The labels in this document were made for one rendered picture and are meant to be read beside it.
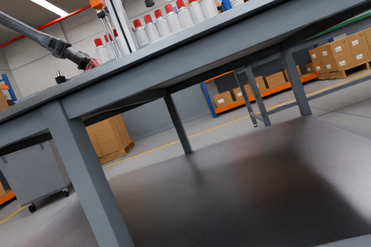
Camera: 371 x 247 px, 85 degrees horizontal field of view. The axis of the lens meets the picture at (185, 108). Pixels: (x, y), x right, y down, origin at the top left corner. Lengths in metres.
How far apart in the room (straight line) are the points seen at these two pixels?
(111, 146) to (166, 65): 3.89
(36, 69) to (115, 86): 6.42
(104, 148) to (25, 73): 3.63
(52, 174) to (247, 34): 2.98
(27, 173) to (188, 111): 3.52
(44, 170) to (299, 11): 3.08
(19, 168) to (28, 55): 4.32
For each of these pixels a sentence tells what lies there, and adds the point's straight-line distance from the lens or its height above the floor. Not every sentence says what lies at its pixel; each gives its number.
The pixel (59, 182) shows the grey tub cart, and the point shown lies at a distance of 3.21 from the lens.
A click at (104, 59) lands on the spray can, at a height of 0.98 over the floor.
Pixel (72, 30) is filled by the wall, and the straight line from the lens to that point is 6.45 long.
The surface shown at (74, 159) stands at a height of 0.64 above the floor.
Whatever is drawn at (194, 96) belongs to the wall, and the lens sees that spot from 5.27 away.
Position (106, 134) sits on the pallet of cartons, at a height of 0.52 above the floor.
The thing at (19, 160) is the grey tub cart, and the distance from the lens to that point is 3.27.
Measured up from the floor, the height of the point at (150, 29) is 1.02.
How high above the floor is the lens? 0.70
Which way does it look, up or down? 4 degrees down
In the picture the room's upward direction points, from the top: 21 degrees counter-clockwise
